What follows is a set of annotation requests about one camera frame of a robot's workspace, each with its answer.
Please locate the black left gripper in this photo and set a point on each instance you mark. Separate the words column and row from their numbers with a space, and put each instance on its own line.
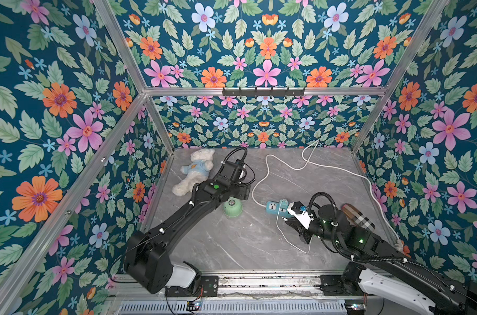
column 244, row 191

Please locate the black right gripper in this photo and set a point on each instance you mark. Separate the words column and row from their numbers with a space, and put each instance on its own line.
column 297, row 224

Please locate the green round meat grinder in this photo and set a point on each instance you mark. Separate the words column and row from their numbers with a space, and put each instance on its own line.
column 233, row 207

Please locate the teal usb charger plug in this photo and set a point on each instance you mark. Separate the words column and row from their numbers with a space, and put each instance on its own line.
column 283, row 206

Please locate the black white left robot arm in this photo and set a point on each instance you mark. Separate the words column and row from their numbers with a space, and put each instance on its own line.
column 147, row 256

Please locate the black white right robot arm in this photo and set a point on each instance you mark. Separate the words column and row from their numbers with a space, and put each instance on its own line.
column 376, row 267

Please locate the teal power strip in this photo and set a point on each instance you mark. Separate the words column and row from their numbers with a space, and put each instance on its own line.
column 272, row 208

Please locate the white teddy bear blue shirt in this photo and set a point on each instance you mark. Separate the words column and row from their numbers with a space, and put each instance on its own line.
column 196, row 172

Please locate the plaid glasses case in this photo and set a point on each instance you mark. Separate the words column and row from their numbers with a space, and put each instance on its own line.
column 357, row 218

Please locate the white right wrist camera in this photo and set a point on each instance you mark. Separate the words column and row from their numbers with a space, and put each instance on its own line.
column 301, row 213

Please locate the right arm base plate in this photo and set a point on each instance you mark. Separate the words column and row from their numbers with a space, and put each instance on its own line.
column 338, row 285

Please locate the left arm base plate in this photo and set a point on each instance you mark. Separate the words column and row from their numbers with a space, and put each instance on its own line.
column 205, row 286

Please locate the black wall hook rail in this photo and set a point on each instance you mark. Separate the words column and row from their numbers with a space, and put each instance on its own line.
column 263, row 92

